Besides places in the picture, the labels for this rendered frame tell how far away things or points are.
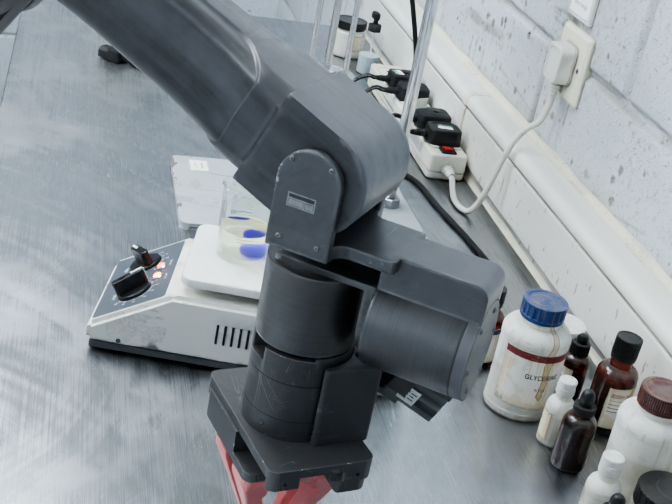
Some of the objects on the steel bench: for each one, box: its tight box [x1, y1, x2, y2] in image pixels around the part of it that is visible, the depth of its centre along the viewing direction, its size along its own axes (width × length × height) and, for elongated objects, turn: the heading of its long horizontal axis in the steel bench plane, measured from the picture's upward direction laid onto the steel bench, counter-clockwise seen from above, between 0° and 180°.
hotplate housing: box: [86, 238, 259, 369], centre depth 106 cm, size 22×13×8 cm, turn 68°
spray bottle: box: [356, 11, 384, 74], centre depth 192 cm, size 4×4×11 cm
